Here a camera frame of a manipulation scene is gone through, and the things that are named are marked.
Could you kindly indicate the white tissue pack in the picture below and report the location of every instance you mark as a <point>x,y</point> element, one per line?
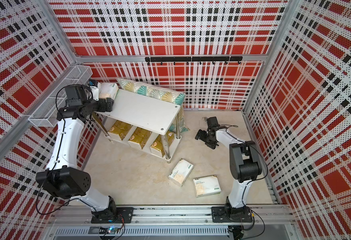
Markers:
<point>180,172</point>
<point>206,186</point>
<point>108,90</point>

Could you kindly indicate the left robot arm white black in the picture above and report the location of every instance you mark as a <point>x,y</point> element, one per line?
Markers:
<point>61,178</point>

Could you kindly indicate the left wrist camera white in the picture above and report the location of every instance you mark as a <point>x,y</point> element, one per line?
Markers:
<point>95,88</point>

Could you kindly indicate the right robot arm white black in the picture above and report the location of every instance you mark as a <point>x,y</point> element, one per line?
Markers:
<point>245,167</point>

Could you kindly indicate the white wire mesh basket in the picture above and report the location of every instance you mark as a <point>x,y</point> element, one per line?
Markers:
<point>46,112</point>

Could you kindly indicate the small green circuit board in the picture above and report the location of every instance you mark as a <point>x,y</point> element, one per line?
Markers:
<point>108,231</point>

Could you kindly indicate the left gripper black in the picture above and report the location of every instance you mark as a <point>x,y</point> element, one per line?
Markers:
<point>102,102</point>

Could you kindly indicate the black wall hook rail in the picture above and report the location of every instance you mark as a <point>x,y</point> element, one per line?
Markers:
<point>162,60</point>

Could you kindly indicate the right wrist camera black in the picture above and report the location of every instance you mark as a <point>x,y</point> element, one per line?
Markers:
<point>212,123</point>

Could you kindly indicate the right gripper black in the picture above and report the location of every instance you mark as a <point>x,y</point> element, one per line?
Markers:
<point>211,145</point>

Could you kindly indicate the white two-tier shelf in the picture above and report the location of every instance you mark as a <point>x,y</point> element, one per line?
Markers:
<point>147,113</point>

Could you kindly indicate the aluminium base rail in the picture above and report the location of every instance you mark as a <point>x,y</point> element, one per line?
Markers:
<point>174,222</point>

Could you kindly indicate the geometric patterned pillow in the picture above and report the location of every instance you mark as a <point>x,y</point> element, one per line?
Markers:
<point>156,92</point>

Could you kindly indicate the gold tissue pack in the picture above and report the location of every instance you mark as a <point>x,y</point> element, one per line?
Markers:
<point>139,138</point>
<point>119,130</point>
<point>157,148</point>

